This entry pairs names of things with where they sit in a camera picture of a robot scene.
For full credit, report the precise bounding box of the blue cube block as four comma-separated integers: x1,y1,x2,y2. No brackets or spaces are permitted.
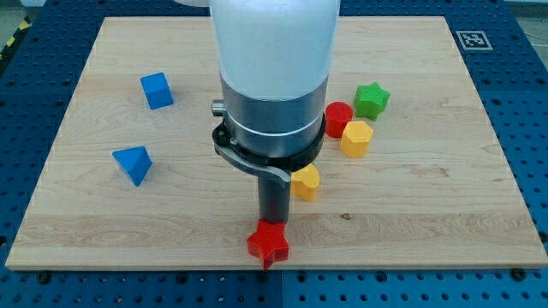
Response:
140,72,174,110

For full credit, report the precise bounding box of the blue triangular prism block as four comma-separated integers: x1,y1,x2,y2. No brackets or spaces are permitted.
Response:
112,146,152,187

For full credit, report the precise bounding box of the light wooden board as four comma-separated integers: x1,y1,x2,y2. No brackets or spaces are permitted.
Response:
6,16,547,270

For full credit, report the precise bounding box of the white fiducial marker tag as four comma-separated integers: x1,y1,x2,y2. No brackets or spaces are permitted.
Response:
456,30,492,50

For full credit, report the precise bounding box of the red star block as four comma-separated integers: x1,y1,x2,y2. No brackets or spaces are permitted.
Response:
247,219,289,270

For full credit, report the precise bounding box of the yellow heart block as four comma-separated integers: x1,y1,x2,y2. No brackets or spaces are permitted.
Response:
290,163,320,202

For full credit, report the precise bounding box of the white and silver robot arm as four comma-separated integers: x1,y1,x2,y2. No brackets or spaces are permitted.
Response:
178,0,340,157

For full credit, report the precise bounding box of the black cylindrical pointer tool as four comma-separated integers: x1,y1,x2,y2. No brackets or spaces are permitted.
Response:
258,177,290,224

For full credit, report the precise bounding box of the yellow hexagon block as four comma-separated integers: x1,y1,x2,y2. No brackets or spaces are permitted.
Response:
340,121,374,158

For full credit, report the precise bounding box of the red cylinder block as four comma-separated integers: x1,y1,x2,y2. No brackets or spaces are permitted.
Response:
325,102,354,138

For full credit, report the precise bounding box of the black clamp with grey lever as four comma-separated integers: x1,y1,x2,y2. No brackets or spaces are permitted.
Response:
211,114,326,187

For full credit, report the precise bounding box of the green star block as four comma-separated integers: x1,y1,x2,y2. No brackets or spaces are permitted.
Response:
354,82,390,121

